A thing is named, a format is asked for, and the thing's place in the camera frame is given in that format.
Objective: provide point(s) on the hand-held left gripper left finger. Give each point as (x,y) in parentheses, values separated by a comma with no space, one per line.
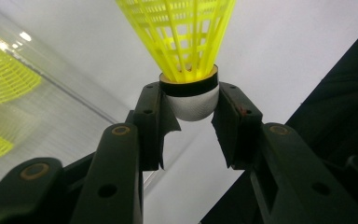
(150,130)

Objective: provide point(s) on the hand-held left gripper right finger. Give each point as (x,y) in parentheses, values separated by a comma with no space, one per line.
(239,133)

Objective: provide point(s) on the clear plastic container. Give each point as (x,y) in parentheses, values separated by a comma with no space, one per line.
(59,124)

